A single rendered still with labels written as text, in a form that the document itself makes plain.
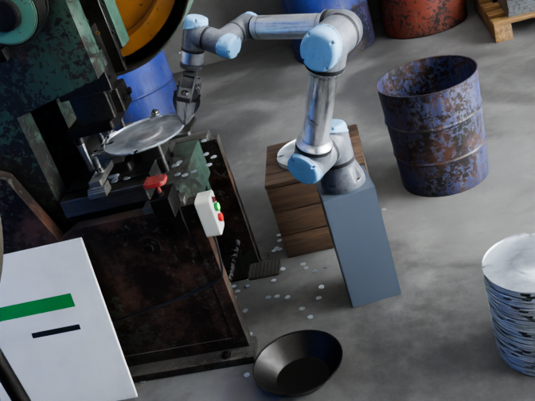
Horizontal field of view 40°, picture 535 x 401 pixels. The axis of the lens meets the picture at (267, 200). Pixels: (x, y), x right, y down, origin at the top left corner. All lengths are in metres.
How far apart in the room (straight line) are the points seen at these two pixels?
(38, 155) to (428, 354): 1.40
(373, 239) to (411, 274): 0.29
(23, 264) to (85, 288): 0.22
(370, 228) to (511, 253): 0.50
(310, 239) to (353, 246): 0.49
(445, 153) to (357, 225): 0.73
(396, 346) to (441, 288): 0.32
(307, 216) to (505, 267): 1.00
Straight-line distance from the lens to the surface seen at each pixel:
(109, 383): 2.68
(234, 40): 2.31
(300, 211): 2.94
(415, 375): 2.38
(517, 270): 2.20
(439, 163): 3.12
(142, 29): 2.77
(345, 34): 2.09
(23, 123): 2.46
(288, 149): 3.09
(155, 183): 2.20
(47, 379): 2.76
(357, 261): 2.58
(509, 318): 2.20
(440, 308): 2.60
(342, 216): 2.48
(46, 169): 2.51
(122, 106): 2.46
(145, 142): 2.47
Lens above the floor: 1.62
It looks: 27 degrees down
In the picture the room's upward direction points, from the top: 18 degrees counter-clockwise
